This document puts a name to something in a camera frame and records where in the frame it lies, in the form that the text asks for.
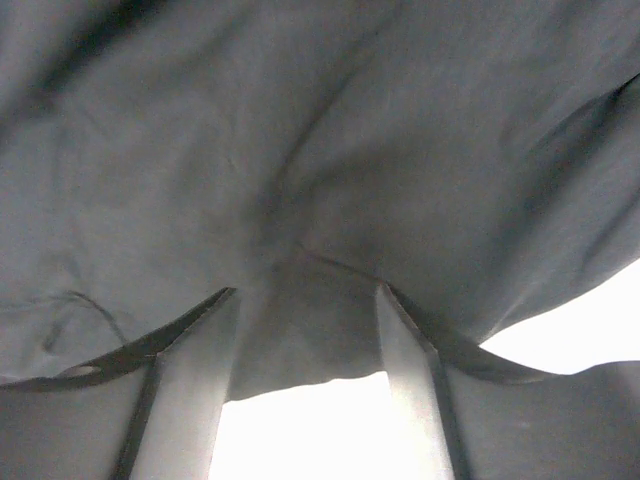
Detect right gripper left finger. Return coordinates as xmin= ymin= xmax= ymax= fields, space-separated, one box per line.
xmin=1 ymin=289 xmax=238 ymax=479

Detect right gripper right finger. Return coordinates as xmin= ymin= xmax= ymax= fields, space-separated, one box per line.
xmin=375 ymin=284 xmax=639 ymax=479

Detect black trousers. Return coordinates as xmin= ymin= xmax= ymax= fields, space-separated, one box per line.
xmin=1 ymin=1 xmax=639 ymax=396

